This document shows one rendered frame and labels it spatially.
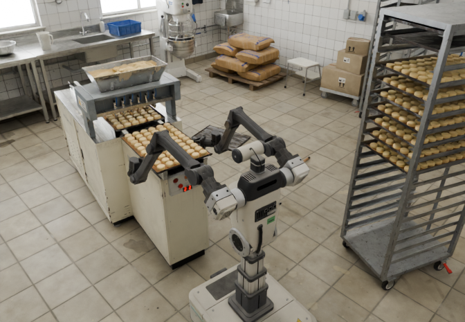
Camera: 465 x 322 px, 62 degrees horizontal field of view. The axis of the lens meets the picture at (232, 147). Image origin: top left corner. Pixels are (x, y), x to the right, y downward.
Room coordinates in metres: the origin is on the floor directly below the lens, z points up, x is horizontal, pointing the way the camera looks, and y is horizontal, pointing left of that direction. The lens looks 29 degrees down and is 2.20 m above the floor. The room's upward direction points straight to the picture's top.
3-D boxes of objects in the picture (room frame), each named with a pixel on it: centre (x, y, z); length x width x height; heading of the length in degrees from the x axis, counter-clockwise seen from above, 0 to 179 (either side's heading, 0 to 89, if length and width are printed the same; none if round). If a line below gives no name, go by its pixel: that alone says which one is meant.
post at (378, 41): (2.28, -0.86, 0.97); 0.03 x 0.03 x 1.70; 22
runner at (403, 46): (2.37, -1.15, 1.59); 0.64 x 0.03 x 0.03; 112
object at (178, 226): (2.40, 0.51, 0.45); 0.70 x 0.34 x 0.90; 35
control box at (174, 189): (2.10, 0.31, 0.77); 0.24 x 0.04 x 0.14; 125
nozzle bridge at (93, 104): (2.82, 0.80, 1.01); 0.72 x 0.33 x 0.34; 125
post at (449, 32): (1.86, -1.03, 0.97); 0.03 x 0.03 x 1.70; 22
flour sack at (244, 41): (6.33, -0.28, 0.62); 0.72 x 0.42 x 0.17; 51
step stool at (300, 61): (5.82, -1.13, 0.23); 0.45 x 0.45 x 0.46; 36
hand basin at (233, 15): (7.22, 0.03, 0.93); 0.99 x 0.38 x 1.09; 45
